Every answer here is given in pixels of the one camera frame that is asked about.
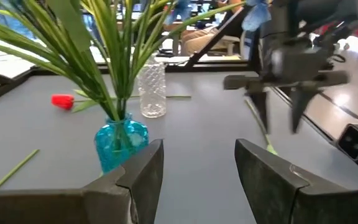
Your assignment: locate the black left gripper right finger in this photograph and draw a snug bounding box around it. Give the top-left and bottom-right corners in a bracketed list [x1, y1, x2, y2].
[234, 138, 358, 224]

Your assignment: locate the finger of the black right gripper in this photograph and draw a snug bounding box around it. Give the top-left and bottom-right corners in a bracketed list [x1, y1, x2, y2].
[248, 91, 270, 133]
[287, 88, 315, 135]

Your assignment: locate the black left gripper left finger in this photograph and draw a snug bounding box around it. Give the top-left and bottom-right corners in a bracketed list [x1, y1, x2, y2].
[0, 139, 165, 224]

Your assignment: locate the blue glass vase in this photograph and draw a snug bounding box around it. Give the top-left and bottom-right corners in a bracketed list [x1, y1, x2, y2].
[94, 113, 150, 175]

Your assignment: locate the clear glass vase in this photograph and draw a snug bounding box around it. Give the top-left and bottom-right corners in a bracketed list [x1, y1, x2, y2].
[137, 54, 167, 119]

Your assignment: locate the office chair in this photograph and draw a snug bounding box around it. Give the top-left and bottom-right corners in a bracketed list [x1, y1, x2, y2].
[219, 34, 245, 57]

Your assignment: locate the person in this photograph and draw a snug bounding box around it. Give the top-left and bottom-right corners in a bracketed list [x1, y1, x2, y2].
[163, 0, 245, 57]

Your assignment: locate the yellow artificial tulip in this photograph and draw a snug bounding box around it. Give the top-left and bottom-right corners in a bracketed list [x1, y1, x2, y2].
[0, 148, 40, 191]

